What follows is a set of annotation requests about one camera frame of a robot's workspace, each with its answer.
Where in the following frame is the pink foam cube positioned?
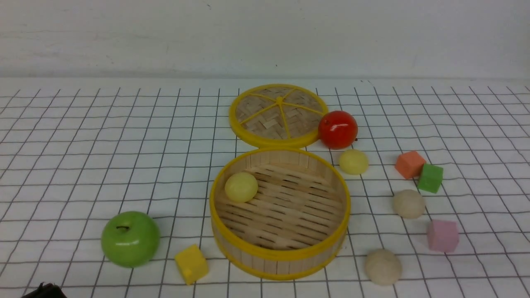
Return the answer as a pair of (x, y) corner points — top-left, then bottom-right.
(426, 219), (460, 253)

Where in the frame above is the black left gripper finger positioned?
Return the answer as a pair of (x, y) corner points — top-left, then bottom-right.
(22, 283), (67, 298)

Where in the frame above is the bamboo steamer tray yellow rim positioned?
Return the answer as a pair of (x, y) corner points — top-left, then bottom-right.
(210, 147), (352, 280)

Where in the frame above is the white grid tablecloth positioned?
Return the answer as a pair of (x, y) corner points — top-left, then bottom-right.
(0, 79), (530, 298)

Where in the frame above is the green apple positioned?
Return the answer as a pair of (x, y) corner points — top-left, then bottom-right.
(101, 211), (161, 268)

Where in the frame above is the orange foam cube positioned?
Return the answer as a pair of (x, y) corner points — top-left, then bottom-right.
(395, 151), (426, 179)

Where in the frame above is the woven bamboo steamer lid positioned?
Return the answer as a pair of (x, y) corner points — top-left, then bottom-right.
(229, 84), (329, 149)

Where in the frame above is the yellow bun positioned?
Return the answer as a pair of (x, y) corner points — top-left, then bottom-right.
(338, 149), (369, 175)
(224, 172), (259, 202)

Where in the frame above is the red tomato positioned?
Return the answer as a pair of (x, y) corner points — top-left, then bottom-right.
(318, 110), (359, 150)

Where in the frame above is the green foam cube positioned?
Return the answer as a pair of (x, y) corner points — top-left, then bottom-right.
(417, 163), (443, 194)

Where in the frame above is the yellow foam cube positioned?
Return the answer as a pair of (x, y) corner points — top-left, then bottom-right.
(174, 245), (210, 285)

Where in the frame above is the beige bun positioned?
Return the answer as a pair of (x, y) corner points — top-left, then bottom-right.
(364, 249), (403, 286)
(393, 189), (426, 219)

